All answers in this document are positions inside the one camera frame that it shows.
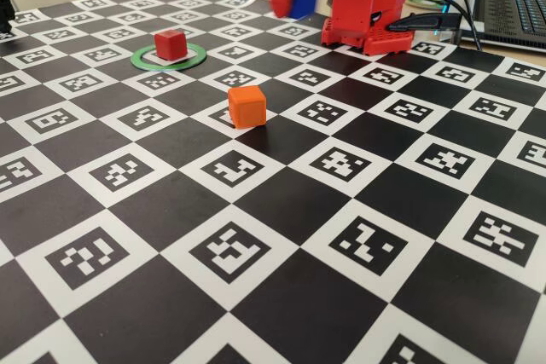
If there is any red cube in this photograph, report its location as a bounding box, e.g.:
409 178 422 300
153 29 189 61

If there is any black stand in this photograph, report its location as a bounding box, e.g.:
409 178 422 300
0 0 16 35

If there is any dark laptop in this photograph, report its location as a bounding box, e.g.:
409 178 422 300
462 0 546 52

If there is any black white marker mat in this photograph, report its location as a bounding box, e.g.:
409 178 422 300
0 0 546 364

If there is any green ring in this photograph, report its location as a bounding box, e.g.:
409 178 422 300
130 42 207 72

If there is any orange cube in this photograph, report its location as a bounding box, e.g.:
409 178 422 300
227 85 268 130

